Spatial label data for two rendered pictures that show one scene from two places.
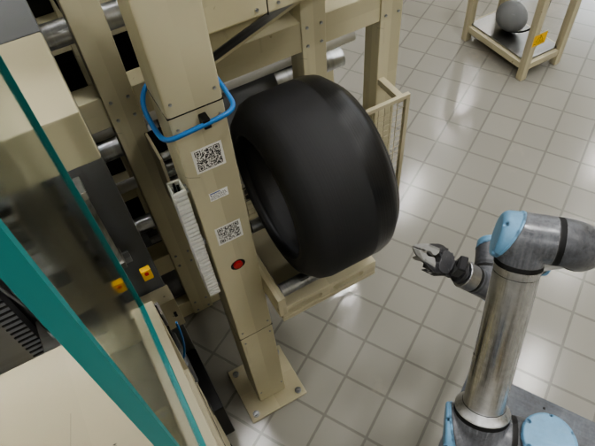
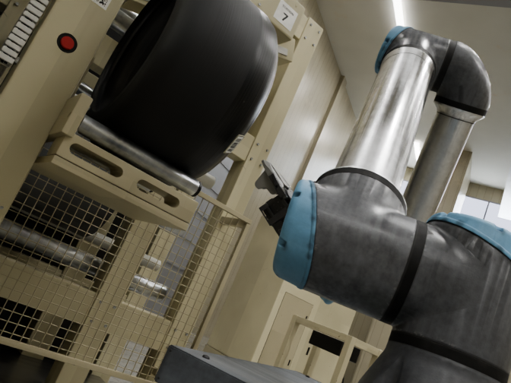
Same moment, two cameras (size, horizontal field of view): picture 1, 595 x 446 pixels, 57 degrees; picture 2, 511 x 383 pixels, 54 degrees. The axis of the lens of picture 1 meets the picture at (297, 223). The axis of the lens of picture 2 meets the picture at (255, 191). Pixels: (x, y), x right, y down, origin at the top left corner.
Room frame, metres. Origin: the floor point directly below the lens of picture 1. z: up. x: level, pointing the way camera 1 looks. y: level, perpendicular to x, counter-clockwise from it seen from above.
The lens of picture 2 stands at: (-0.23, -0.20, 0.66)
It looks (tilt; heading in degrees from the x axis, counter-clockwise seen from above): 13 degrees up; 352
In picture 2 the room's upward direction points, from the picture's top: 24 degrees clockwise
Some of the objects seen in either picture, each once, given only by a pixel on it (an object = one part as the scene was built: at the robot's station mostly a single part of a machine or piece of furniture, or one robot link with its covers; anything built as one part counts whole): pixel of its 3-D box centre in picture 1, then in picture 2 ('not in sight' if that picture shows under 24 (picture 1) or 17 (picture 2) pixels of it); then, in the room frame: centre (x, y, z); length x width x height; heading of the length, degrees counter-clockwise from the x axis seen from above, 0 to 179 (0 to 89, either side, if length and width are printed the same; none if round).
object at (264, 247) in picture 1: (303, 257); (101, 191); (1.11, -0.01, 0.80); 0.37 x 0.36 x 0.02; 25
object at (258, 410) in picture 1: (266, 381); not in sight; (0.99, 0.22, 0.01); 0.27 x 0.27 x 0.02; 25
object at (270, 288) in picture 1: (255, 262); (56, 122); (1.04, 0.15, 0.90); 0.40 x 0.03 x 0.10; 25
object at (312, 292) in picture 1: (323, 280); (126, 180); (0.98, -0.07, 0.83); 0.36 x 0.09 x 0.06; 115
